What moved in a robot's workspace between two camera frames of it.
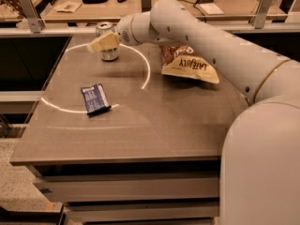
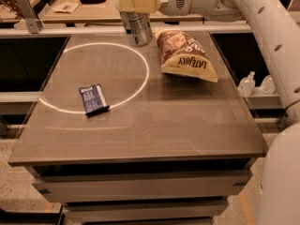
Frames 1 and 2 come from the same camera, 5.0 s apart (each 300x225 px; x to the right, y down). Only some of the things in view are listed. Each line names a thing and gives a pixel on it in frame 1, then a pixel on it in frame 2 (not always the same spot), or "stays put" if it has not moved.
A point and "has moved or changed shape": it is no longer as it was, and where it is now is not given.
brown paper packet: [67, 7] stays put
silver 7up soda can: [112, 53] has moved or changed shape
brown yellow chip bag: [182, 60] stays put
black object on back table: [97, 0] stays put
